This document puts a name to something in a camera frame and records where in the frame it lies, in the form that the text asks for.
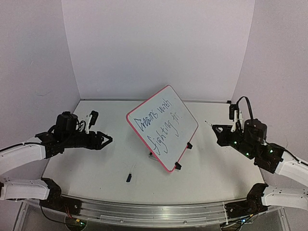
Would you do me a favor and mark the base circuit board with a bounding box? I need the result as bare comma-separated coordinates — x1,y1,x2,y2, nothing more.
64,217,87,228
219,214,254,229

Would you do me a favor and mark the dark blue marker cap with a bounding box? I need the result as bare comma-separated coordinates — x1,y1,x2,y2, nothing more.
126,173,132,182

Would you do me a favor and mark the pink framed whiteboard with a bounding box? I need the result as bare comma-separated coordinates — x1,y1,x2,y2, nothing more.
126,85,199,172

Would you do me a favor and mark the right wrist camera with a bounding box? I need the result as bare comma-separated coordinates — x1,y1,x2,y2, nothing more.
229,104,244,132

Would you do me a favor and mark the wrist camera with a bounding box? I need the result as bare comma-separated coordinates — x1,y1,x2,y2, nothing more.
85,110,99,134
229,104,244,132

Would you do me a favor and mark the right base circuit board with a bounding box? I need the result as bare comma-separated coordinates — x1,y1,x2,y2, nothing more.
219,214,254,229

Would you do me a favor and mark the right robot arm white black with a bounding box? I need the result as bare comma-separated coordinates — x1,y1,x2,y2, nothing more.
211,119,308,218

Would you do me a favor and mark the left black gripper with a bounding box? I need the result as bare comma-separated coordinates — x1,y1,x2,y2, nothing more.
63,130,112,149

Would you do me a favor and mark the black stand foot right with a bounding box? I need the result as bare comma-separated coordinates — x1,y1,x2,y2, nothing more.
187,142,193,149

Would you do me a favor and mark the left base circuit board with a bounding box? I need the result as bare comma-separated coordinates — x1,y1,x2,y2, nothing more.
64,217,87,228

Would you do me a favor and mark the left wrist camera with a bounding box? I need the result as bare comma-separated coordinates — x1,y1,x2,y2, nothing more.
85,110,99,134

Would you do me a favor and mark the right camera black cable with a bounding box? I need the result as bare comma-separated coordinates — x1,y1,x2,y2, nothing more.
235,96,255,121

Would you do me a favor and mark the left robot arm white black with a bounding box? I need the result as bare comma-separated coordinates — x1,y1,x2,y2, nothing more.
0,111,113,215

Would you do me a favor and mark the white marker pen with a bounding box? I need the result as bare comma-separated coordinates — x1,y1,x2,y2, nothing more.
205,121,223,133

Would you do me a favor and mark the aluminium front rail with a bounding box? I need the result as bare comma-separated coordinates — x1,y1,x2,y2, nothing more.
23,196,283,228

